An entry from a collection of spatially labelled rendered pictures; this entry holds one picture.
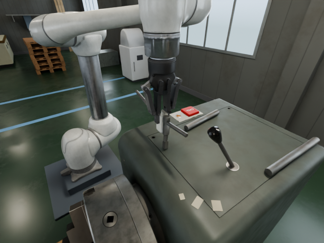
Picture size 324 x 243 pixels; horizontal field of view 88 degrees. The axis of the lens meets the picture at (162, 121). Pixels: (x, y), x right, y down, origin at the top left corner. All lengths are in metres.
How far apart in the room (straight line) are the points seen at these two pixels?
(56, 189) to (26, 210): 1.07
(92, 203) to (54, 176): 0.86
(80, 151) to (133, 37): 4.00
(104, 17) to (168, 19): 0.28
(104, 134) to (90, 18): 0.68
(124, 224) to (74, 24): 0.60
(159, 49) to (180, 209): 0.38
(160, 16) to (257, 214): 0.49
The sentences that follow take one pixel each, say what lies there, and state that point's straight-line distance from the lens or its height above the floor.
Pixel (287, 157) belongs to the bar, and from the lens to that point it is 0.63.
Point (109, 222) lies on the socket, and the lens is 0.50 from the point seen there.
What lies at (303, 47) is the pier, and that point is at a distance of 2.72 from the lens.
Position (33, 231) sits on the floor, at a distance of 2.13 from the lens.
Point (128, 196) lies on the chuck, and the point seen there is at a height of 1.24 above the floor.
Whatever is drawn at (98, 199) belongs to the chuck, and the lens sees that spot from 0.50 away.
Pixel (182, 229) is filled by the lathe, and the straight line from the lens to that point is 0.44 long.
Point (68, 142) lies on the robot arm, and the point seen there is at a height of 1.05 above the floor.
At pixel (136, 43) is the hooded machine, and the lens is 4.76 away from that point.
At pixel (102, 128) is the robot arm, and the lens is 1.09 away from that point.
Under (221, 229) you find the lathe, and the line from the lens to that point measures 0.44.
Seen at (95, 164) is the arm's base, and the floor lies 0.83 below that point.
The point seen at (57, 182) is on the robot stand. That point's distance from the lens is 1.29.
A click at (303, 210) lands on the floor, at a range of 2.33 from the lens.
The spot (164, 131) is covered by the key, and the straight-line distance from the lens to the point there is 0.53.
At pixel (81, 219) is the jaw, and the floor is 1.18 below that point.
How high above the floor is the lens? 1.64
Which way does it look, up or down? 33 degrees down
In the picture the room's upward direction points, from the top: straight up
